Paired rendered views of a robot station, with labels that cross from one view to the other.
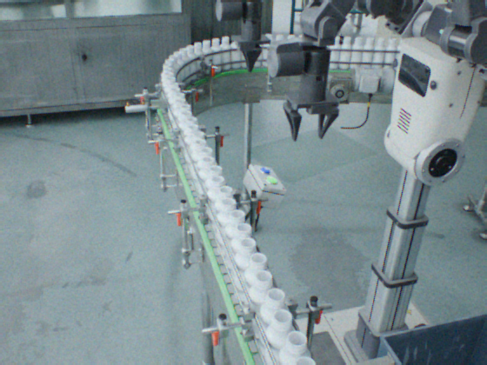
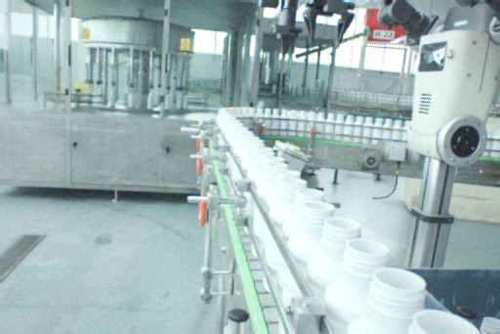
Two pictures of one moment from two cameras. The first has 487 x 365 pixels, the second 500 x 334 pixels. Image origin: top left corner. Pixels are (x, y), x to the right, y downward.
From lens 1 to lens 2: 0.62 m
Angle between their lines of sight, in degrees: 21
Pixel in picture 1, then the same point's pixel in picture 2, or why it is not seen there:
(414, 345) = (439, 294)
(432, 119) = (451, 89)
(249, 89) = not seen: hidden behind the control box
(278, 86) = (317, 154)
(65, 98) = (146, 181)
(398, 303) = not seen: hidden behind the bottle
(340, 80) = (372, 148)
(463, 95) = (480, 66)
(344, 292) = not seen: outside the picture
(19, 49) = (120, 138)
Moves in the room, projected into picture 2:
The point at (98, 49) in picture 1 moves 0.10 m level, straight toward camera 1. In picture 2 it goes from (180, 145) to (179, 146)
